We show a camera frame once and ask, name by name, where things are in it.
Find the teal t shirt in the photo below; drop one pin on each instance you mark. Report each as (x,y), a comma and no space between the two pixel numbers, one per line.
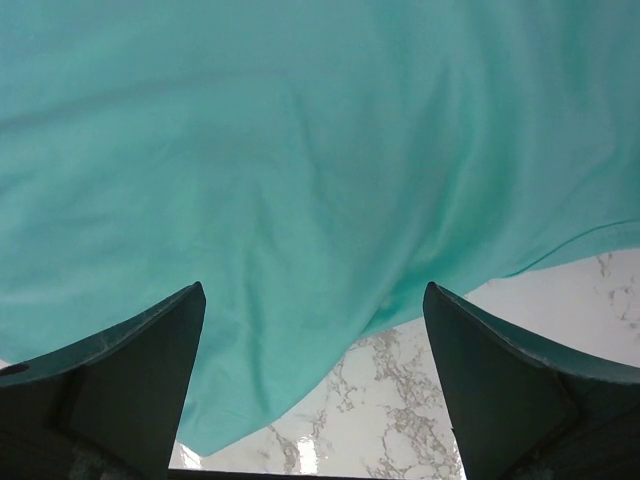
(313,164)

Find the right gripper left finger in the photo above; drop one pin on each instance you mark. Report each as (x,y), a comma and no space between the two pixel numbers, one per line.
(107,406)

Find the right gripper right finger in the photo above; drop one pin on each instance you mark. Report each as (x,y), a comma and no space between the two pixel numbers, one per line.
(526,407)

